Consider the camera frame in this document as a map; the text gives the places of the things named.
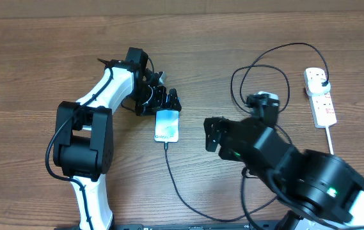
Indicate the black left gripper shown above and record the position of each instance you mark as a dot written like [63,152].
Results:
[158,103]

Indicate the white charger plug adapter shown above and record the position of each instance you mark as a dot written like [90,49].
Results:
[316,87]

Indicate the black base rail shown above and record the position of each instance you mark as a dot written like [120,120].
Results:
[265,224]

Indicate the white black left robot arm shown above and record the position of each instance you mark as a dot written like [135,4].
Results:
[81,149]

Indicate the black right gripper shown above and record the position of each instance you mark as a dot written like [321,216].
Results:
[219,127]

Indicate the white power strip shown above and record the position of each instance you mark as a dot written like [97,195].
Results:
[323,112]

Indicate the Samsung Galaxy smartphone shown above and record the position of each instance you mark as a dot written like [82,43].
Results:
[167,126]

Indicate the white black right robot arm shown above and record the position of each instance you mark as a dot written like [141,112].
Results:
[320,189]

